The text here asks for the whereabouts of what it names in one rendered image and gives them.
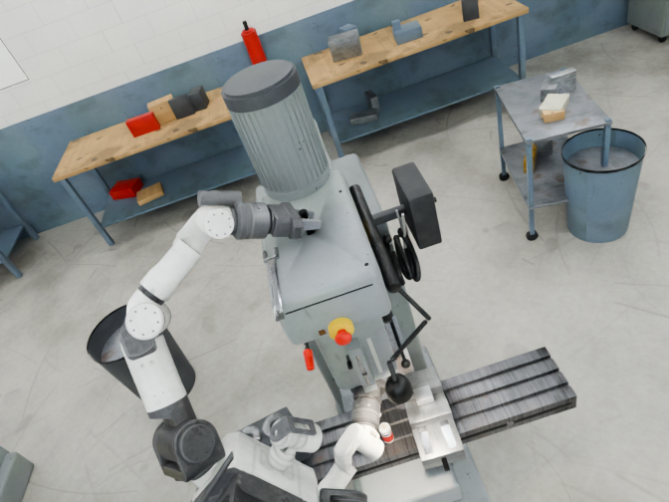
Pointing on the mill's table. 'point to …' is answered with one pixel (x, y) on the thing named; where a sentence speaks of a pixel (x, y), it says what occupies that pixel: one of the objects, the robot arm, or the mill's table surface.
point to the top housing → (327, 266)
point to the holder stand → (260, 430)
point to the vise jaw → (429, 413)
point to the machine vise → (450, 439)
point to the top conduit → (375, 241)
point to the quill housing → (370, 342)
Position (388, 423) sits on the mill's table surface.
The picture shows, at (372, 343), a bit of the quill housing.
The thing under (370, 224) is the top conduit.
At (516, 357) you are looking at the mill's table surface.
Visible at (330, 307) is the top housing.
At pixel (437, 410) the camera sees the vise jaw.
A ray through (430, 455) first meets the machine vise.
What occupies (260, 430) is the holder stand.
